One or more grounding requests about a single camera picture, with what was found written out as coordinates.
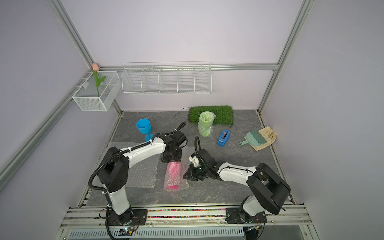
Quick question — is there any blue tape dispenser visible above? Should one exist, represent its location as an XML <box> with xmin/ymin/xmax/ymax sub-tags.
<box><xmin>217</xmin><ymin>130</ymin><xmax>231</xmax><ymax>147</ymax></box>

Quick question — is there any pink plastic wine glass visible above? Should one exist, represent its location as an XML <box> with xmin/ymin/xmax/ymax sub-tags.
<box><xmin>164</xmin><ymin>162</ymin><xmax>182</xmax><ymax>191</ymax></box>

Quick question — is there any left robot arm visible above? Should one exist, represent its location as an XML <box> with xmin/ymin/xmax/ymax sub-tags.
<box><xmin>88</xmin><ymin>122</ymin><xmax>188</xmax><ymax>226</ymax></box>

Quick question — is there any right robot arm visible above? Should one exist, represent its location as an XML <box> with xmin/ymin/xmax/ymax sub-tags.
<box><xmin>183</xmin><ymin>137</ymin><xmax>291</xmax><ymax>225</ymax></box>

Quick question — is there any blue plastic wine glass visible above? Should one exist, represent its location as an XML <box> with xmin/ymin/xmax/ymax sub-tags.
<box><xmin>136</xmin><ymin>119</ymin><xmax>154</xmax><ymax>142</ymax></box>

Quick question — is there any green dustpan brush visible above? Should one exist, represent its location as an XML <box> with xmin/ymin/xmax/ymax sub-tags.
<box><xmin>238</xmin><ymin>130</ymin><xmax>267</xmax><ymax>147</ymax></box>

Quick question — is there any artificial grass mat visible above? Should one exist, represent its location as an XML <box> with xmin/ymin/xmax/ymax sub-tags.
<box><xmin>188</xmin><ymin>106</ymin><xmax>234</xmax><ymax>125</ymax></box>

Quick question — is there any artificial tulip flower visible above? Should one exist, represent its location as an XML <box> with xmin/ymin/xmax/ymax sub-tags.
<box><xmin>92</xmin><ymin>63</ymin><xmax>106</xmax><ymax>97</ymax></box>

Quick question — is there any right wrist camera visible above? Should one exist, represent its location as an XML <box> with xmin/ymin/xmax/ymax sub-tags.
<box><xmin>189</xmin><ymin>154</ymin><xmax>201</xmax><ymax>168</ymax></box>

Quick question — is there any white wire wall rack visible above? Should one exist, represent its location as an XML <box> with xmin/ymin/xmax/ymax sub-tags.
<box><xmin>122</xmin><ymin>62</ymin><xmax>213</xmax><ymax>95</ymax></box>

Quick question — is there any white mesh wall basket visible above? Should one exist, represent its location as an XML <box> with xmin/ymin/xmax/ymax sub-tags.
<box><xmin>72</xmin><ymin>71</ymin><xmax>122</xmax><ymax>112</ymax></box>

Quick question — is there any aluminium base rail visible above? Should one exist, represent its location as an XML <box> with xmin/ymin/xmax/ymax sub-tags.
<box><xmin>55</xmin><ymin>205</ymin><xmax>319</xmax><ymax>240</ymax></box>

